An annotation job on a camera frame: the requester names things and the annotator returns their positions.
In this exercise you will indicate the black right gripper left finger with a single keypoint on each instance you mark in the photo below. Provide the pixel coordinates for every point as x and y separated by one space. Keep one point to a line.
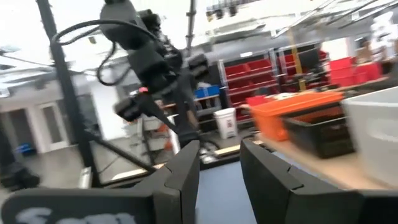
177 193

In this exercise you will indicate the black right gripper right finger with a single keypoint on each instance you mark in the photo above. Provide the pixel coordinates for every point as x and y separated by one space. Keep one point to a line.
273 193

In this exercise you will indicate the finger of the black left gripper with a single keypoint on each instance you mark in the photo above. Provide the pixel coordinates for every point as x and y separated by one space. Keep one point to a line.
198 66
130 109

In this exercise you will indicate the black slotted plastic basket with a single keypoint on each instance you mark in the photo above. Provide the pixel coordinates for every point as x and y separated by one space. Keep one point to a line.
320 137

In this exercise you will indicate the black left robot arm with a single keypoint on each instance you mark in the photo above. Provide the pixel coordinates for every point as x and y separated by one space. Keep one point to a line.
124 21

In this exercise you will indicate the red crate stack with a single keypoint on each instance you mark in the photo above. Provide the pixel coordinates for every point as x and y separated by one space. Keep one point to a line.
351 71

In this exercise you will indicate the blue storage bins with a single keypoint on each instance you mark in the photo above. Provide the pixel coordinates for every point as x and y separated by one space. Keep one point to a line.
207 91

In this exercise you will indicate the red storage rack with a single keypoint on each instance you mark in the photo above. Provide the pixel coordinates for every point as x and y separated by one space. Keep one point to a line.
308 68
248 81

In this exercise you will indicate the white plastic bucket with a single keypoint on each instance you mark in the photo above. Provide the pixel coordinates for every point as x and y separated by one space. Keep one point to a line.
225 123

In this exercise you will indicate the orange-red slotted plastic basket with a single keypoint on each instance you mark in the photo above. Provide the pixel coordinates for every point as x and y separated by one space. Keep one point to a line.
270 124

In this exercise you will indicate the yellow pole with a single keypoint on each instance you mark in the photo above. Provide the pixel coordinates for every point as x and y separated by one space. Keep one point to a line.
297 59

